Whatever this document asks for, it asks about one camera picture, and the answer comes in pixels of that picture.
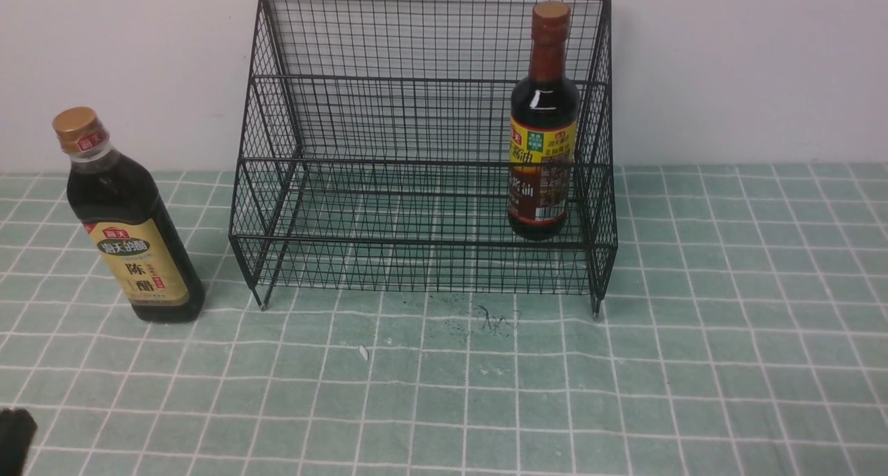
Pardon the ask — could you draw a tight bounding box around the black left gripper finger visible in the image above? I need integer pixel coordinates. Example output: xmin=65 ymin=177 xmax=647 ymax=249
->
xmin=0 ymin=409 xmax=37 ymax=476

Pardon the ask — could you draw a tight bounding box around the dark vinegar bottle yellow label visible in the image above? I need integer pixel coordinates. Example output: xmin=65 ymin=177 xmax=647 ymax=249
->
xmin=53 ymin=107 xmax=205 ymax=322

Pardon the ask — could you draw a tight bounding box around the soy sauce bottle red label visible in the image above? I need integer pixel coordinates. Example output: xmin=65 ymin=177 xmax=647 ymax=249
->
xmin=507 ymin=1 xmax=579 ymax=241

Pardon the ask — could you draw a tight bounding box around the green checkered tablecloth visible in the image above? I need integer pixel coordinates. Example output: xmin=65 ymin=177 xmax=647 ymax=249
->
xmin=1 ymin=163 xmax=887 ymax=475

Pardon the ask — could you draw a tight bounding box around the black wire mesh rack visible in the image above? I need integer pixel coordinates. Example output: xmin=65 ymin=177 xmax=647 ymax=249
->
xmin=228 ymin=0 xmax=618 ymax=316

